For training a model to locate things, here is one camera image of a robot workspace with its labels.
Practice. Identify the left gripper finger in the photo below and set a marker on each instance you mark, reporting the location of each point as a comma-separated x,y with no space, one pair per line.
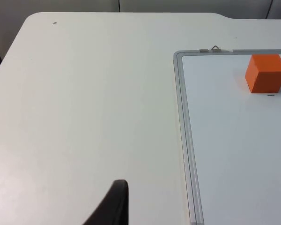
116,206

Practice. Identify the orange cube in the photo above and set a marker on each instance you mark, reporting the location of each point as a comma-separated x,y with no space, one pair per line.
265,75

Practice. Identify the grey-framed whiteboard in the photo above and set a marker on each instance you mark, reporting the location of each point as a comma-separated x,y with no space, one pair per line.
236,145

